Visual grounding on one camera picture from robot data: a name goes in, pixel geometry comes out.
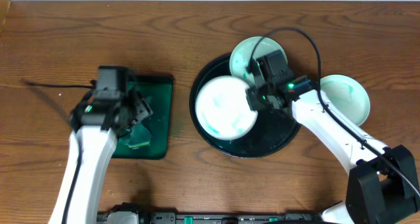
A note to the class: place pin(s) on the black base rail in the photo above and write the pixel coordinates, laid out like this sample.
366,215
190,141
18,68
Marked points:
132,213

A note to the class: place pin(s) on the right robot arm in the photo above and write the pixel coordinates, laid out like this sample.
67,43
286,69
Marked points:
382,181

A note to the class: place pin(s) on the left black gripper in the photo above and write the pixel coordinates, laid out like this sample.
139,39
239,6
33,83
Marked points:
138,109

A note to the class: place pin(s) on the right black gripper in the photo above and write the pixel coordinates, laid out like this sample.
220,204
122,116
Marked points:
253,102

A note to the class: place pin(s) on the pale green plate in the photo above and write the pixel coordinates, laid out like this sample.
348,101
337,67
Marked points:
348,96
239,59

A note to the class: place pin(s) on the green sponge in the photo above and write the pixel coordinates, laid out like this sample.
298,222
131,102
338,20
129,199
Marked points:
139,136

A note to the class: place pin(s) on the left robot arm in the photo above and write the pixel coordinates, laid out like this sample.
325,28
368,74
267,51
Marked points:
104,119

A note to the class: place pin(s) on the white plate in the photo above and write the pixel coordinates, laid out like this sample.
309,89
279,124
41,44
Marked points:
222,109

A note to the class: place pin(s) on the black rectangular water tray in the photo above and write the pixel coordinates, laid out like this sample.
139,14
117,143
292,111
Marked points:
158,92

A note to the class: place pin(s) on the round black tray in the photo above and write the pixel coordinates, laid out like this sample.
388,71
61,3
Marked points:
272,130

